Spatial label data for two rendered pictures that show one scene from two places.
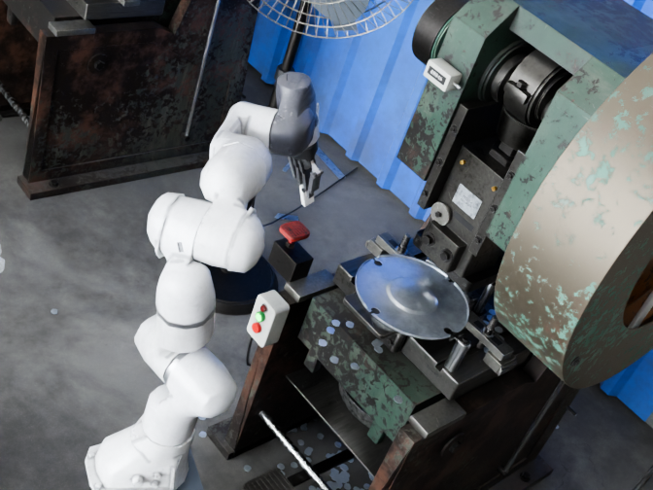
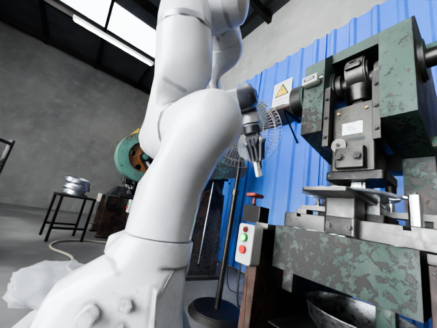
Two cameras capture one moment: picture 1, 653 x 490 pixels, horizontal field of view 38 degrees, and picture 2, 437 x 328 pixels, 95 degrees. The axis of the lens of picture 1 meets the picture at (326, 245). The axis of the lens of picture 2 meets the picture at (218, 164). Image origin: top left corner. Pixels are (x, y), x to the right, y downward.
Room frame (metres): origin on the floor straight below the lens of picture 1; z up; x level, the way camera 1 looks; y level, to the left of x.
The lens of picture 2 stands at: (1.02, 0.00, 0.64)
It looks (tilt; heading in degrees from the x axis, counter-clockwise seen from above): 14 degrees up; 17
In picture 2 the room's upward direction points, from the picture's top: 11 degrees clockwise
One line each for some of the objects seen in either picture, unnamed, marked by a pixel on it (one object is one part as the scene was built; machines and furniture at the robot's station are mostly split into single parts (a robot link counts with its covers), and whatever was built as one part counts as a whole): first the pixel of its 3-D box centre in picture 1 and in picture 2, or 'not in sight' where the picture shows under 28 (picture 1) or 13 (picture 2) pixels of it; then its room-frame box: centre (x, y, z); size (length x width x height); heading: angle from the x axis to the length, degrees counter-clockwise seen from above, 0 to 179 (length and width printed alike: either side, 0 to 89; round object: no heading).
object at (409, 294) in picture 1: (412, 295); (345, 196); (1.82, -0.24, 0.78); 0.29 x 0.29 x 0.01
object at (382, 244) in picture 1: (398, 248); (315, 205); (2.02, -0.18, 0.76); 0.17 x 0.06 x 0.10; 53
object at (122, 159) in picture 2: not in sight; (146, 188); (4.27, 2.29, 0.87); 1.53 x 0.99 x 1.74; 146
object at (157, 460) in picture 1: (143, 448); (120, 278); (1.32, 0.21, 0.52); 0.22 x 0.19 x 0.14; 124
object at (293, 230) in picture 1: (292, 239); (253, 202); (1.93, 0.09, 0.72); 0.07 x 0.06 x 0.08; 143
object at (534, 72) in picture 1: (526, 120); (360, 93); (1.92, -0.31, 1.27); 0.21 x 0.12 x 0.34; 143
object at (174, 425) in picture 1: (189, 399); (186, 164); (1.32, 0.15, 0.71); 0.18 x 0.11 x 0.25; 58
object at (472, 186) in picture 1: (474, 206); (356, 138); (1.89, -0.29, 1.04); 0.17 x 0.15 x 0.30; 143
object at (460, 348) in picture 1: (458, 353); (415, 209); (1.71, -0.38, 0.75); 0.03 x 0.03 x 0.10; 53
